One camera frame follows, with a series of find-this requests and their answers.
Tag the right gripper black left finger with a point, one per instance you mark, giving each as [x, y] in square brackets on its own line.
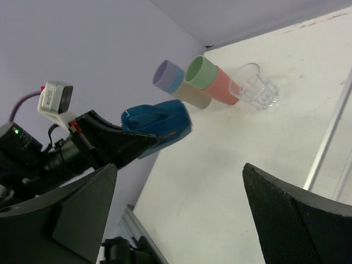
[65, 225]

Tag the beige plastic cup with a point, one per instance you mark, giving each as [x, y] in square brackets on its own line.
[192, 95]

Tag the dark blue ceramic mug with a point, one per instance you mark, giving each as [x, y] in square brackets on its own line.
[168, 120]

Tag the light blue plastic cup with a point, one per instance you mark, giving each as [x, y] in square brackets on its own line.
[175, 81]

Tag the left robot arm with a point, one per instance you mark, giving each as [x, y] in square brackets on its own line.
[28, 170]

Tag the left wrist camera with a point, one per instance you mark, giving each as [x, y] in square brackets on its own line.
[54, 103]

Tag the aluminium mounting rail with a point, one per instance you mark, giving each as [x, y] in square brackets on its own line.
[130, 228]

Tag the pink plastic cup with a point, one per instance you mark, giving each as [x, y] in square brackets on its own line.
[219, 89]

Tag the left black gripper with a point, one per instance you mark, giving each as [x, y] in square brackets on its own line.
[93, 142]

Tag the clear drinking glass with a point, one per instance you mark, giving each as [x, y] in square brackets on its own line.
[249, 85]

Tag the green plastic cup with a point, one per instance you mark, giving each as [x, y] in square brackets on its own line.
[201, 73]

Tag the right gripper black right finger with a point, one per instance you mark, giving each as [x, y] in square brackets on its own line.
[295, 225]

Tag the lavender plastic cup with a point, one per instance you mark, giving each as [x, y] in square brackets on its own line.
[164, 74]

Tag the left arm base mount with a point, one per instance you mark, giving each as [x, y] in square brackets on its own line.
[119, 250]

